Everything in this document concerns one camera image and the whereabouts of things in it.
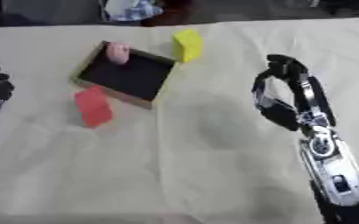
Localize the yellow block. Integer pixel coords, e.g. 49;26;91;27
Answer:
172;28;206;64

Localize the tan cardboard box black inside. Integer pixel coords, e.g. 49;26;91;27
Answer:
70;40;179;110

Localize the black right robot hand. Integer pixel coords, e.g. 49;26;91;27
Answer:
250;53;339;132

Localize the red block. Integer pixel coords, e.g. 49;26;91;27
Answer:
72;85;116;129

